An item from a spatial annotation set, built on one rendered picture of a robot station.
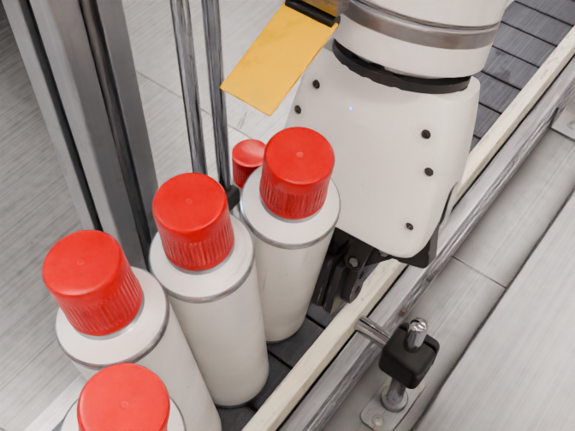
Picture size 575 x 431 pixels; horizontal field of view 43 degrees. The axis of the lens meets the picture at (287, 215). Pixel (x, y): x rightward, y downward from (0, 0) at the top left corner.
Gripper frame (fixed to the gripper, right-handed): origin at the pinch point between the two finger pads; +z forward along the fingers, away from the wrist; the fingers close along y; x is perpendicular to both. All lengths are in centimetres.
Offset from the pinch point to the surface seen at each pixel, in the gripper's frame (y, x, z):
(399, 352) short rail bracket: 5.6, -0.7, 2.4
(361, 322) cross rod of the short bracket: 2.3, 0.4, 2.8
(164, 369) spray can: -0.8, -16.0, -3.1
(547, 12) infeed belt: -2.3, 40.9, -9.5
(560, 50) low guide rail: 2.1, 31.2, -9.4
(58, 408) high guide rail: -6.6, -17.1, 3.4
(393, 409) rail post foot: 6.0, 2.3, 10.1
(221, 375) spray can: -1.6, -9.5, 3.1
